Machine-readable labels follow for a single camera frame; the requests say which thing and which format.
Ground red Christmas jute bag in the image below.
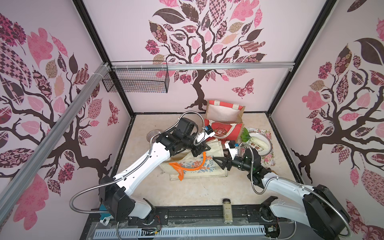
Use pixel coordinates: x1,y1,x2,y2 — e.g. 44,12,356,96
205,100,245,143

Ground white slotted cable duct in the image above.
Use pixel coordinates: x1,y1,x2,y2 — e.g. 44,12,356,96
92,225,266,240

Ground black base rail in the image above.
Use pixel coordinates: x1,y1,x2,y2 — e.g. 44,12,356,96
128,205,293,227

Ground black vertical frame post left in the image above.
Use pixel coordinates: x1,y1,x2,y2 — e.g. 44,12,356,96
73,0,135,118

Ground aluminium rail left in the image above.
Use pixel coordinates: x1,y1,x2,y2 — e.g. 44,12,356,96
1,62,110,223

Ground spice jar pale contents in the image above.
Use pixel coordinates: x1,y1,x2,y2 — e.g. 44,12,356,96
222,199,233,224

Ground black wire basket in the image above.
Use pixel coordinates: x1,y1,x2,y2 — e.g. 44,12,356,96
103,60,170,94

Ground teal cup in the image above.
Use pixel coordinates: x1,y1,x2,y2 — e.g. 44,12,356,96
99,204,112,220

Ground aluminium rail back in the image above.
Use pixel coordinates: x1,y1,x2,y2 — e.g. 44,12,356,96
112,62,295,71

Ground white radish with leaves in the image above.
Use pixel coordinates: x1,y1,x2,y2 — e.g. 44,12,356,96
241,128,271,151

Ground white plate with pattern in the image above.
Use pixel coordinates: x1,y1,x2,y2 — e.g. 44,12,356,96
241,133,273,157

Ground black vertical frame post right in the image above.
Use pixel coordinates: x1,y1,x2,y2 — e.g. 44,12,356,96
267,0,338,117

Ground aluminium rail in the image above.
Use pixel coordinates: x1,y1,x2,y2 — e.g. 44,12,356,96
112,62,295,71
1,62,110,223

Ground black vertical frame post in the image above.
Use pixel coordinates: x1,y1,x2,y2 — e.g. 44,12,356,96
73,0,135,118
267,0,338,117

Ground canvas tote bag orange handles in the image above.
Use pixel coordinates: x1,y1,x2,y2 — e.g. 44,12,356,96
160,139,228,181

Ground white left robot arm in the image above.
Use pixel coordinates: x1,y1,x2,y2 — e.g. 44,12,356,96
99,118,214,222

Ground floral placemat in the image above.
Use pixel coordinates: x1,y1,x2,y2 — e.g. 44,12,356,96
241,127,276,167

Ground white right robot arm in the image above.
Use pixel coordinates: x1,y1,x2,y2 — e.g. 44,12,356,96
213,149,353,240

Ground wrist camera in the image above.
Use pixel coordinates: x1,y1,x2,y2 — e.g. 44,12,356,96
194,125,215,146
225,141,239,159

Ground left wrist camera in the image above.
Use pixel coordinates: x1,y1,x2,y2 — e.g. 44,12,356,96
194,125,215,146

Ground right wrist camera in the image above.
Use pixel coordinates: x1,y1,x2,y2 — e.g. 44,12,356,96
225,141,239,159

